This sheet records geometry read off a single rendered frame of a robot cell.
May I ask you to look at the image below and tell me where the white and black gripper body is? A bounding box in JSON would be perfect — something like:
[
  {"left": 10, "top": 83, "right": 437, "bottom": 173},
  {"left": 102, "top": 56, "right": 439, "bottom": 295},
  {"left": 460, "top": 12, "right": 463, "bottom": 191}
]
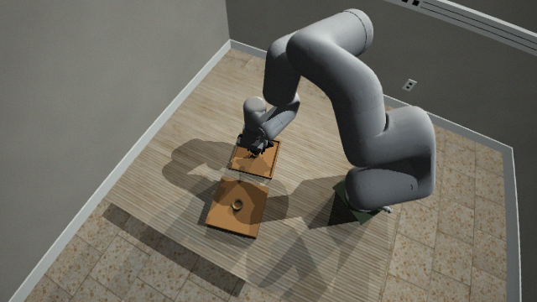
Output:
[{"left": 242, "top": 123, "right": 268, "bottom": 148}]

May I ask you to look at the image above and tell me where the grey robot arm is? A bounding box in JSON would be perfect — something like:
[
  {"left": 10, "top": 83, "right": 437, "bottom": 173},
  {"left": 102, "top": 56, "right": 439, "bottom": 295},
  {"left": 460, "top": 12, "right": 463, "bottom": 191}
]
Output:
[{"left": 237, "top": 9, "right": 435, "bottom": 213}]

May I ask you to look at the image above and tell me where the brown shallow rimmed tray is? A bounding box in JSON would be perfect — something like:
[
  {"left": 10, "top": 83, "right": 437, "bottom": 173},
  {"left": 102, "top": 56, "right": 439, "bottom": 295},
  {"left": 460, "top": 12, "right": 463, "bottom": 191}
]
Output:
[{"left": 229, "top": 139, "right": 281, "bottom": 179}]

